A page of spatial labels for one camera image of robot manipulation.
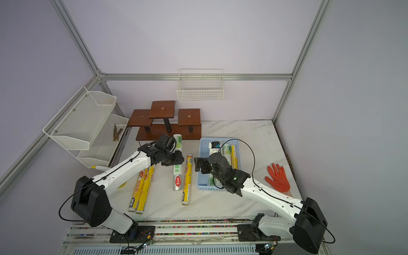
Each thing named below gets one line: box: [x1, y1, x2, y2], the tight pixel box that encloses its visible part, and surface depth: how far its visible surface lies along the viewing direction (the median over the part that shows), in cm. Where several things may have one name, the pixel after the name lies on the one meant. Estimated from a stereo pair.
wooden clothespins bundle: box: [112, 123, 124, 142], surface depth 97 cm
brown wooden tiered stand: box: [127, 100, 202, 141], surface depth 104 cm
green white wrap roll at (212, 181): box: [208, 175, 218, 186], surface depth 88 cm
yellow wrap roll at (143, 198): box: [135, 164, 156, 215], surface depth 85 cm
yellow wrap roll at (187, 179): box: [181, 153, 194, 206], surface depth 89 cm
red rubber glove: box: [264, 163, 291, 193], surface depth 95 cm
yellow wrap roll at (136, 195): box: [128, 168, 148, 213], surface depth 83 cm
